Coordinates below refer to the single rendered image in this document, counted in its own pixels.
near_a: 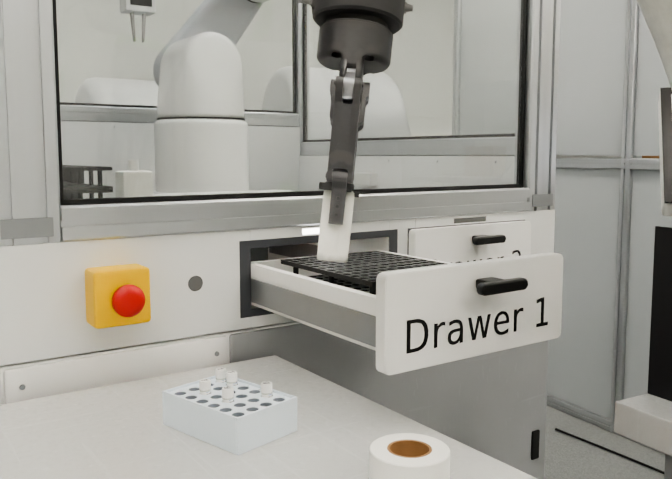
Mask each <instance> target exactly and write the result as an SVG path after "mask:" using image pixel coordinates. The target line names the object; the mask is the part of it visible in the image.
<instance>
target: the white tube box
mask: <svg viewBox="0 0 672 479"><path fill-rule="evenodd" d="M204 379H210V380H211V390H210V394H208V395H201V394H200V390H199V381H200V380H197V381H194V382H191V383H187V384H184V385H181V386H177V387H174V388H171V389H167V390H164V391H162V401H163V424H164V425H166V426H168V427H171V428H173V429H176V430H178V431H180V432H183V433H185V434H188V435H190V436H192V437H195V438H197V439H199V440H202V441H204V442H207V443H209V444H211V445H214V446H216V447H219V448H221V449H223V450H226V451H228V452H231V453H233V454H235V455H241V454H243V453H245V452H248V451H250V450H253V449H255V448H257V447H260V446H262V445H265V444H267V443H269V442H272V441H274V440H277V439H279V438H281V437H284V436H286V435H289V434H291V433H293V432H296V431H297V396H294V395H290V394H287V393H284V392H281V391H277V390H274V389H272V397H268V398H264V397H262V394H261V385H258V384H255V383H252V382H249V381H245V380H242V379H239V378H237V385H236V386H232V387H233V388H234V398H233V402H231V403H223V399H222V388H223V387H225V386H227V381H226V382H223V383H218V382H216V376H215V375H214V376H211V377H208V378H204Z"/></svg>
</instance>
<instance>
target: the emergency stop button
mask: <svg viewBox="0 0 672 479"><path fill-rule="evenodd" d="M144 305H145V295H144V293H143V291H142V290H141V289H140V288H139V287H137V286H135V285H131V284H126V285H123V286H121V287H119V288H118V289H117V290H116V291H115V292H114V294H113V296H112V307H113V309H114V311H115V312H116V313H117V314H119V315H120V316H123V317H133V316H135V315H137V314H138V313H140V312H141V310H142V309H143V307H144Z"/></svg>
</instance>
